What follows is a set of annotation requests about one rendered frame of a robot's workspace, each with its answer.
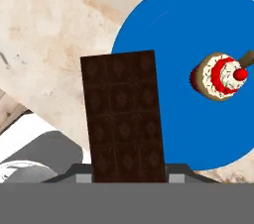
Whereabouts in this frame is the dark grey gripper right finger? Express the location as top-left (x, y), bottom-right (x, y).
top-left (164, 163), bottom-right (222, 184)

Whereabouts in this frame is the blue round plate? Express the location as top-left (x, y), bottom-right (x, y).
top-left (111, 0), bottom-right (254, 171)

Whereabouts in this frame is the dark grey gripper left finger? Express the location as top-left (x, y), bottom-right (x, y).
top-left (44, 163), bottom-right (95, 184)

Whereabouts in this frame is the cupcake with red cherry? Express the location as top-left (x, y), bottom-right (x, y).
top-left (189, 49), bottom-right (254, 102)

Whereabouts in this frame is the dark brown chocolate bar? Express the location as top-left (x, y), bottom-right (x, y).
top-left (79, 50), bottom-right (168, 184)

